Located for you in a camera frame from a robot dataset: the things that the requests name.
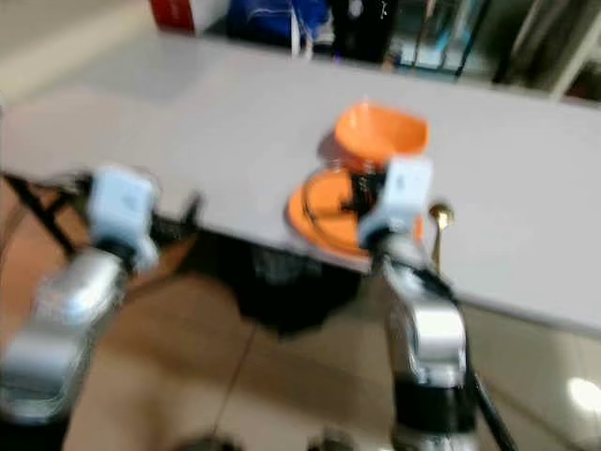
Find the orange bowl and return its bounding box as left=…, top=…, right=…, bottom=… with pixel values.
left=334, top=98, right=431, bottom=172

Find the orange plate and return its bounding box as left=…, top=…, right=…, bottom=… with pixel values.
left=285, top=166, right=425, bottom=260

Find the gold spoon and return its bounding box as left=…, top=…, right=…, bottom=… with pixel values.
left=427, top=201, right=457, bottom=275

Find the black object under table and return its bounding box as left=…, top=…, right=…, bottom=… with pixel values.
left=195, top=228, right=369, bottom=337

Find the black table leg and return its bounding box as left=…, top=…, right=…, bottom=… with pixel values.
left=5, top=174, right=78, bottom=262

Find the black bag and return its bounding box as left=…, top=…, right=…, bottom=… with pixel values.
left=329, top=0, right=397, bottom=64

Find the blue bag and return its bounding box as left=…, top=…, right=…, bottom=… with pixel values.
left=224, top=0, right=331, bottom=50

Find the red box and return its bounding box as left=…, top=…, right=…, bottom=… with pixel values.
left=149, top=0, right=199, bottom=30

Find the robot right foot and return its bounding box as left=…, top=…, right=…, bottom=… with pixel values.
left=304, top=428, right=360, bottom=451

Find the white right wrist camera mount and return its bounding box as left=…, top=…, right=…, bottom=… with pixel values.
left=366, top=155, right=434, bottom=243

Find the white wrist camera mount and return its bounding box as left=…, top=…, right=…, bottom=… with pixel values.
left=89, top=164, right=162, bottom=251
left=366, top=155, right=434, bottom=243

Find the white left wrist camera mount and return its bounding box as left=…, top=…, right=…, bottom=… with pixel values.
left=89, top=164, right=162, bottom=251

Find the white shelf frame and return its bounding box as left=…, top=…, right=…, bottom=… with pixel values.
left=548, top=0, right=601, bottom=101

